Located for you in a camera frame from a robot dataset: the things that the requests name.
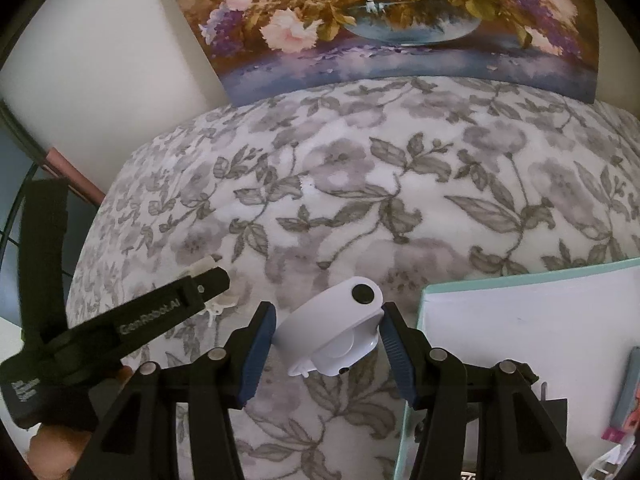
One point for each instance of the floral canvas painting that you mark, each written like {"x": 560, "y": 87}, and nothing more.
{"x": 262, "y": 48}

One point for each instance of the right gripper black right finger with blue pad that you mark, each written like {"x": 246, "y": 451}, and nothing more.
{"x": 518, "y": 438}

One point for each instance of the grey floral tablecloth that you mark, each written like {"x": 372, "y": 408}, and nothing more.
{"x": 406, "y": 181}

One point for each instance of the orange blue case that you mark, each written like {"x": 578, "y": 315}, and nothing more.
{"x": 626, "y": 414}

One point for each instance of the teal white box tray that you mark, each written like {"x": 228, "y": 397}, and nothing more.
{"x": 574, "y": 328}

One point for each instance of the black charger cube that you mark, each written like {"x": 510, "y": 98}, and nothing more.
{"x": 557, "y": 410}

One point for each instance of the pink wooden frame edge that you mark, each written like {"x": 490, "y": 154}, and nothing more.
{"x": 81, "y": 184}

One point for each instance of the white round strap device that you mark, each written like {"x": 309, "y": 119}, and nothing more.
{"x": 332, "y": 331}

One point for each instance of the left hand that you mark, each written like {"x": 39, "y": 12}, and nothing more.
{"x": 54, "y": 451}

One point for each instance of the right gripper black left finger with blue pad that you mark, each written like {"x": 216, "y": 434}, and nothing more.
{"x": 137, "y": 439}

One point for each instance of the white triangular clip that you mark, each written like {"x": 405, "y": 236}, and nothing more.
{"x": 213, "y": 285}

